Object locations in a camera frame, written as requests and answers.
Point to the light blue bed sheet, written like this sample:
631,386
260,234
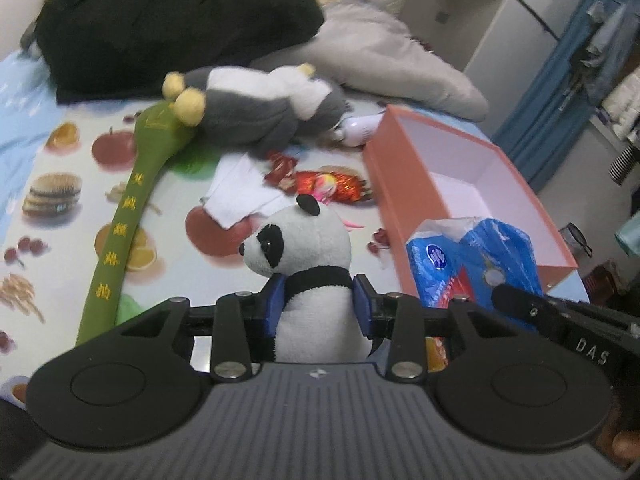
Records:
28,114

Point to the white spray bottle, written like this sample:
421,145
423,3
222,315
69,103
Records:
354,132

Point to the fruit print plastic mat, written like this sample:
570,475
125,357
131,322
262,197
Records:
180,250

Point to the green plush massage stick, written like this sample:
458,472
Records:
159,135

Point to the white wardrobe cabinet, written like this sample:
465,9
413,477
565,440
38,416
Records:
490,41

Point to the small panda plush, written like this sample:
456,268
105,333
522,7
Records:
309,245

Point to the grey white penguin plush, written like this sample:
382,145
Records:
263,111

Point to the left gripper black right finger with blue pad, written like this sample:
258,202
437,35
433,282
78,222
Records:
405,323

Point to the blue curtain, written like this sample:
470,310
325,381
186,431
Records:
578,75

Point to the black garment pile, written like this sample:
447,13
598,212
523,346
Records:
123,49

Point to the white folded cloth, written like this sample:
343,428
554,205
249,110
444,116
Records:
238,191

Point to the shiny red candy wrapper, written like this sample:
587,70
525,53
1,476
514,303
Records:
332,186

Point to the blue white tissue pack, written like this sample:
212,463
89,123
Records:
470,257

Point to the pink cardboard box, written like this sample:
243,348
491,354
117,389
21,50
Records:
421,169

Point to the grey quilt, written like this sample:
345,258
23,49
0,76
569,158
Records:
364,47

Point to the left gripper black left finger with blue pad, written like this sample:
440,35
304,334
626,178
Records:
241,328

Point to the red snack wrapper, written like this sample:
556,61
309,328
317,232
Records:
282,173

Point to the white waste bin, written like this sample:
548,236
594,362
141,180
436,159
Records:
575,241

